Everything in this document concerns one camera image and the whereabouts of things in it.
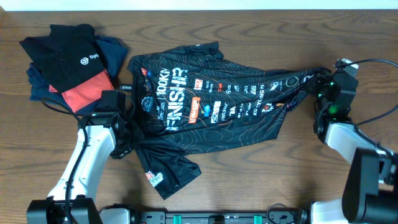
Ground black printed cycling jersey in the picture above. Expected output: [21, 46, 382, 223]
[127, 42, 321, 198]

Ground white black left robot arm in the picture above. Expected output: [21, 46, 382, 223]
[26, 112, 143, 224]

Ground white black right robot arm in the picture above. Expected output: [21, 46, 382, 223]
[303, 69, 397, 223]

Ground red folded shirt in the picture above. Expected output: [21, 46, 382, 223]
[59, 69, 113, 113]

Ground navy folded shirt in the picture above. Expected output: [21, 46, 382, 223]
[27, 35, 127, 114]

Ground black folded polo shirt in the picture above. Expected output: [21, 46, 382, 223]
[19, 24, 104, 93]

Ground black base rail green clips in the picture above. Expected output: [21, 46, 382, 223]
[102, 203, 308, 224]

